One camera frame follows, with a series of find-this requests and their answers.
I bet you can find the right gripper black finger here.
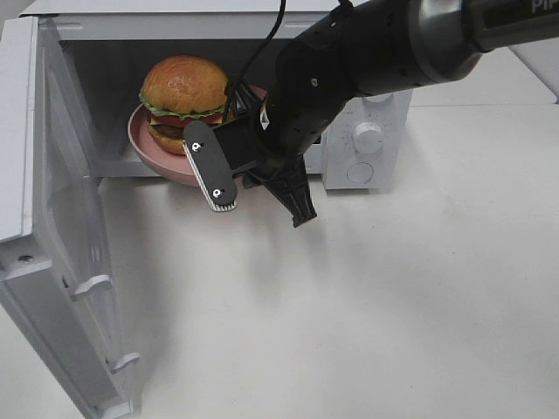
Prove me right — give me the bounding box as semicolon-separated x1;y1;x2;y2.
230;83;267;120
244;156;316;228

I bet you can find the burger with lettuce and tomato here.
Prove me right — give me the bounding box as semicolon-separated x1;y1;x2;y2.
139;54;235;155

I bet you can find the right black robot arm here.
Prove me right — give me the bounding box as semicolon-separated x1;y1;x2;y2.
183;1;558;225

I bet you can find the round white door button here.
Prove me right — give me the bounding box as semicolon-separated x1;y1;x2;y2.
347;162;374;184

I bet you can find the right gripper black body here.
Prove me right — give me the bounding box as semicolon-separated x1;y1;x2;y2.
183;1;413;212

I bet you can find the pink round plate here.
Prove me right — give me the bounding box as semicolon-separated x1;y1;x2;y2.
128;105;198;188

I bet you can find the white microwave oven body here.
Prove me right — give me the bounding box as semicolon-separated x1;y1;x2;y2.
24;1;411;191

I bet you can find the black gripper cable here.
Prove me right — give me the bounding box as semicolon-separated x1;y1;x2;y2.
220;0;289;126

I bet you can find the lower white timer knob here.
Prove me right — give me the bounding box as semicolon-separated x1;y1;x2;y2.
352;122;384;155

